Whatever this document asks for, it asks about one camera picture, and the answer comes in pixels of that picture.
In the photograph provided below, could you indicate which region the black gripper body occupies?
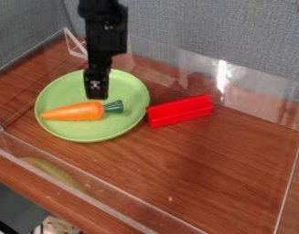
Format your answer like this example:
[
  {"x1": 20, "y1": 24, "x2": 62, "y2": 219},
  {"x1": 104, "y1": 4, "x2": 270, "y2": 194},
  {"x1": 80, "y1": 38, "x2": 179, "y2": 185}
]
[{"x1": 81, "y1": 8, "x2": 128, "y2": 69}]

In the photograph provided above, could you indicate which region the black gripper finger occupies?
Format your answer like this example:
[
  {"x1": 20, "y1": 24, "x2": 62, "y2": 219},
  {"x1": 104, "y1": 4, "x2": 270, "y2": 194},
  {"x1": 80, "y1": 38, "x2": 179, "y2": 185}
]
[{"x1": 83, "y1": 69, "x2": 109, "y2": 100}]

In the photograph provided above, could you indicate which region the orange toy carrot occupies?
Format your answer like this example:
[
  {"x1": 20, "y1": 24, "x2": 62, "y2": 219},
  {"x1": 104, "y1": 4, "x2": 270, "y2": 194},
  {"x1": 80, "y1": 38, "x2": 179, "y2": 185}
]
[{"x1": 40, "y1": 101, "x2": 123, "y2": 121}]

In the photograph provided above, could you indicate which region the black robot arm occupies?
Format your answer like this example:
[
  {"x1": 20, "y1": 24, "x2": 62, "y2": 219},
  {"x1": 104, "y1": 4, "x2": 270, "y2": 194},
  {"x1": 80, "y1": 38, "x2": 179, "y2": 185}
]
[{"x1": 79, "y1": 0, "x2": 128, "y2": 100}]

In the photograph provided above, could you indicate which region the green plate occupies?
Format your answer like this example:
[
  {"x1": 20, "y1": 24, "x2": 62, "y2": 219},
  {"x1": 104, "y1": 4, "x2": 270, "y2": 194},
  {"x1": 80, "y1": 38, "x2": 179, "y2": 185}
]
[{"x1": 34, "y1": 69, "x2": 149, "y2": 143}]

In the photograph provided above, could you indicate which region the red plastic block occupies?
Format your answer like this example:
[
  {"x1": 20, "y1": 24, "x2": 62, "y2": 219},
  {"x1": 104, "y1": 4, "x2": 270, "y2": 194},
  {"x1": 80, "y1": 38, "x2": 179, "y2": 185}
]
[{"x1": 147, "y1": 94, "x2": 213, "y2": 128}]

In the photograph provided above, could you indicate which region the clear acrylic enclosure wall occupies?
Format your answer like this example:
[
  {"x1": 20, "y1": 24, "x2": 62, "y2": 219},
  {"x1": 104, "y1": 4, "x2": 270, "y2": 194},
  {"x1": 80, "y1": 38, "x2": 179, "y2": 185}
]
[{"x1": 0, "y1": 31, "x2": 299, "y2": 234}]

